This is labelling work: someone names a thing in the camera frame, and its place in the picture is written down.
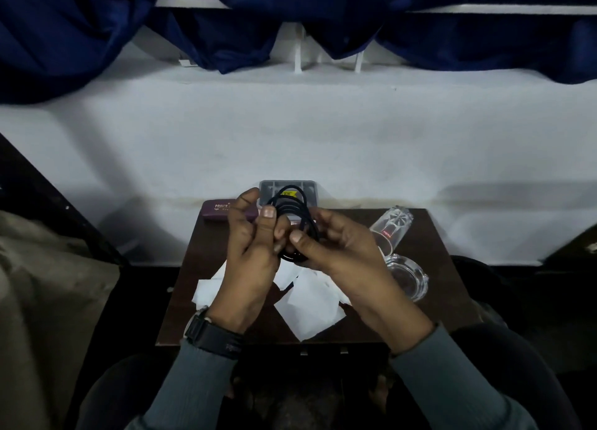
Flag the person's left hand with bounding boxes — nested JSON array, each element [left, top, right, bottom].
[[205, 187, 292, 335]]

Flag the person's right hand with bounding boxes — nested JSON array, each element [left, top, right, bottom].
[[275, 206, 437, 356]]

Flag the clear glass ashtray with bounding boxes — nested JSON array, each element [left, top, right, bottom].
[[384, 253, 430, 303]]

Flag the pile of white tissue papers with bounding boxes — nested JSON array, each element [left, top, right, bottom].
[[191, 257, 353, 343]]

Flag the clear drinking glass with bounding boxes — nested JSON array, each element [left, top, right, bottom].
[[368, 206, 415, 258]]

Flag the maroon spectacle case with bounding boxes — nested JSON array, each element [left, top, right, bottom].
[[200, 198, 261, 224]]

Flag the black cable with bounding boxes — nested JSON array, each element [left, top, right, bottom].
[[266, 184, 323, 263]]

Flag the person's left forearm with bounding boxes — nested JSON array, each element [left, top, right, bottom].
[[123, 339, 241, 430]]

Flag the person's right forearm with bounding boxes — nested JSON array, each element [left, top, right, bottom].
[[389, 322, 540, 430]]

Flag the grey plastic organizer box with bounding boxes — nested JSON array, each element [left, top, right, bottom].
[[257, 179, 320, 225]]

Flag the black wristwatch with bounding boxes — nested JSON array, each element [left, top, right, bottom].
[[182, 305, 244, 362]]

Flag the khaki blanket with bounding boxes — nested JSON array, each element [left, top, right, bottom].
[[0, 210, 121, 430]]

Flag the dark wooden cabinet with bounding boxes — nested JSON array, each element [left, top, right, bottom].
[[540, 224, 597, 267]]

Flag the dark blue curtain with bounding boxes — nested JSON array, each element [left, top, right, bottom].
[[0, 0, 597, 105]]

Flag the black bed frame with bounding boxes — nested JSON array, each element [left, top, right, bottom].
[[0, 133, 127, 265]]

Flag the white window rail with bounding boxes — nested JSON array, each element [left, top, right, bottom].
[[154, 0, 597, 15]]

